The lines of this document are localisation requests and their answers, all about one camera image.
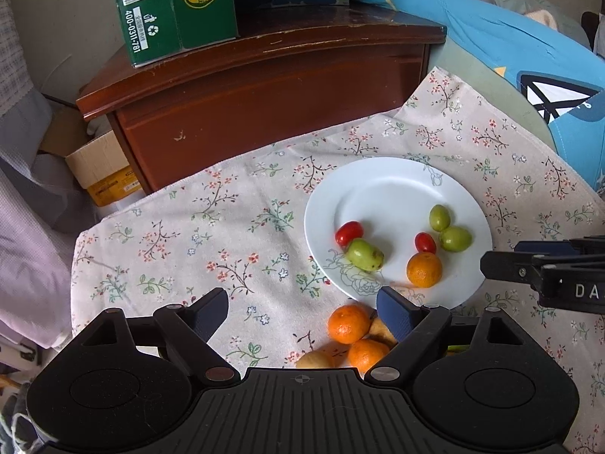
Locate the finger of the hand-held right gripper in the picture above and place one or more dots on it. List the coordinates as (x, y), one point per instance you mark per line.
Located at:
(510, 267)
(543, 247)

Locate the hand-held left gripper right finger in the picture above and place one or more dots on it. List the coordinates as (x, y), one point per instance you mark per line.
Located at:
(394, 314)

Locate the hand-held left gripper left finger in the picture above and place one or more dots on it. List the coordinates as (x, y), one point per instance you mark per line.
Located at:
(208, 314)

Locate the brown kiwi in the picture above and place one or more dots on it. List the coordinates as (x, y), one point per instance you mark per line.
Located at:
(380, 332)

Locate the small orange mandarin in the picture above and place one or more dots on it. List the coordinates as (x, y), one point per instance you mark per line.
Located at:
(367, 355)
(424, 270)
(349, 324)

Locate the red cherry tomato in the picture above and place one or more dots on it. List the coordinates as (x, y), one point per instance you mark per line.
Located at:
(425, 242)
(349, 232)

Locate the brown longan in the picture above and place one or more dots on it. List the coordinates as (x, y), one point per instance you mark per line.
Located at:
(315, 360)

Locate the white plate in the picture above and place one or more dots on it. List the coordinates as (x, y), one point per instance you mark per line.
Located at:
(392, 194)

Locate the floral tablecloth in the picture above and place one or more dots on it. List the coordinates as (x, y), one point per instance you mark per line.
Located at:
(212, 246)

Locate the olive green cushion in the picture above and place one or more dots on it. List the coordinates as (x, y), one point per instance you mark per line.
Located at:
(491, 90)

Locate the small open cardboard box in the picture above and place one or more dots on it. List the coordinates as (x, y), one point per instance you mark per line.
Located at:
(104, 170)

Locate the pale checkered cloth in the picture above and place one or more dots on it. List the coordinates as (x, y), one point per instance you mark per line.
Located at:
(28, 222)

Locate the blue printed plush pillow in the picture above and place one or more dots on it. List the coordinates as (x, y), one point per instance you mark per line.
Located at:
(520, 42)

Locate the brown wooden nightstand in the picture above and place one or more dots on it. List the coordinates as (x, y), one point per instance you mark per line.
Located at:
(264, 104)

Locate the grey-green blanket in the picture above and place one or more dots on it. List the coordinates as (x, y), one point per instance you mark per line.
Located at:
(534, 7)

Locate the green cardboard box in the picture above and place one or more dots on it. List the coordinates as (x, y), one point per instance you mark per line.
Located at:
(160, 9)

